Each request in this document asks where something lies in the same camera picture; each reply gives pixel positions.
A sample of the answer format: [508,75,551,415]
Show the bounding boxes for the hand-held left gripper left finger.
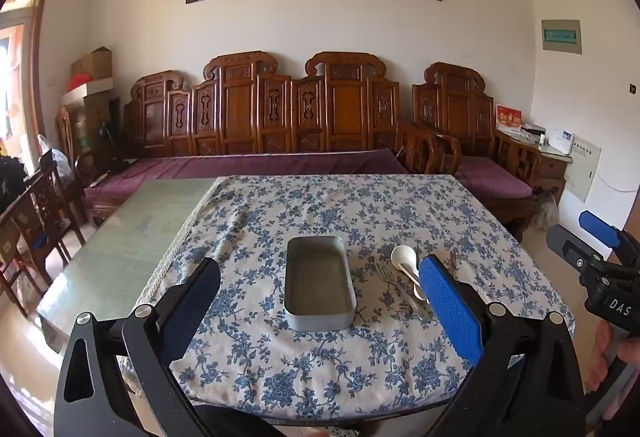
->
[54,258,221,437]

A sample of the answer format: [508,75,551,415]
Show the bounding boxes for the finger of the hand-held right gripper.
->
[578,211,627,250]
[546,225,597,269]

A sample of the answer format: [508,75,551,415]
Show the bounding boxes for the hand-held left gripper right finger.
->
[418,254,589,437]

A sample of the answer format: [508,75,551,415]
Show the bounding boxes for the metal fork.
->
[372,262,432,322]

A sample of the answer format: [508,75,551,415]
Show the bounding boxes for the grey metal tray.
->
[284,236,356,332]

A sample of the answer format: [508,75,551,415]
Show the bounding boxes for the person's right hand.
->
[585,323,640,420]

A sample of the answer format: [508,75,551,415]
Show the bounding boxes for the clear plastic bag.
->
[534,191,559,231]

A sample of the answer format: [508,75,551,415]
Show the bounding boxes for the cream plastic spoon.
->
[390,244,423,288]

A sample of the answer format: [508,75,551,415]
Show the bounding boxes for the wooden side table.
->
[496,127,574,198]

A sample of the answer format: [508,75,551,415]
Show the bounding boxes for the white desk device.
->
[549,129,576,156]

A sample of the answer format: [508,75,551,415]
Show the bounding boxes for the purple armchair cushion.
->
[454,156,534,200]

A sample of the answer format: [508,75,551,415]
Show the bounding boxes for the red gift box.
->
[495,104,522,131]

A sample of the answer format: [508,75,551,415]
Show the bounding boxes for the blue floral tablecloth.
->
[132,174,576,421]

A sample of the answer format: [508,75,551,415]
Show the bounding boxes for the carved wooden armchair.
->
[412,62,544,243]

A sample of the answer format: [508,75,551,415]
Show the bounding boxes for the wooden dining chair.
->
[0,164,87,313]

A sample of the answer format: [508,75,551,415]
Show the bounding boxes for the carved wooden sofa bench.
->
[84,50,441,228]

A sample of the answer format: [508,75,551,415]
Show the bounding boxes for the white plastic bag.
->
[37,134,77,178]

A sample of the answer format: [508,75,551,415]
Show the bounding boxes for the flat white box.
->
[61,77,114,106]

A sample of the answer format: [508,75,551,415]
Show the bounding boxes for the cardboard box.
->
[70,47,114,84]

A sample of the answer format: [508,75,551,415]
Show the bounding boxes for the white wall cable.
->
[596,173,640,194]

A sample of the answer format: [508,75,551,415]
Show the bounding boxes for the white wall panel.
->
[562,134,603,203]

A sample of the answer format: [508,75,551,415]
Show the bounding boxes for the grey wall box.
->
[541,19,583,56]

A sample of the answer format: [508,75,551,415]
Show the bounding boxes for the wooden door frame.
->
[0,0,56,158]

